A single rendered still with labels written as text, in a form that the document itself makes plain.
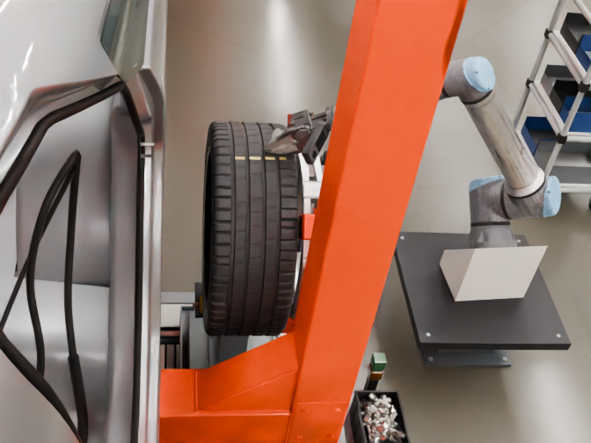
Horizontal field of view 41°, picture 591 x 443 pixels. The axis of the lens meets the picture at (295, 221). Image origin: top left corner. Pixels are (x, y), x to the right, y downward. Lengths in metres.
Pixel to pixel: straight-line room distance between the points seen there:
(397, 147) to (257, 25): 3.73
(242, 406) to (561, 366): 1.72
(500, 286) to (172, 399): 1.48
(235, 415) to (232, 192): 0.61
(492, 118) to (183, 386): 1.34
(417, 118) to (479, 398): 1.92
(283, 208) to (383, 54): 0.80
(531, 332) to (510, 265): 0.28
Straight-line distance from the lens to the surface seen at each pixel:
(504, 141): 2.83
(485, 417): 3.28
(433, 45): 1.49
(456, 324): 3.12
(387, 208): 1.71
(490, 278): 3.16
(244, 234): 2.15
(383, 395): 2.51
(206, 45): 5.01
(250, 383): 2.18
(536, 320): 3.26
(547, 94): 4.26
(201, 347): 2.95
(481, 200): 3.10
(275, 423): 2.29
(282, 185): 2.19
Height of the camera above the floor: 2.55
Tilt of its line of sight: 42 degrees down
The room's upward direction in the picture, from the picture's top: 10 degrees clockwise
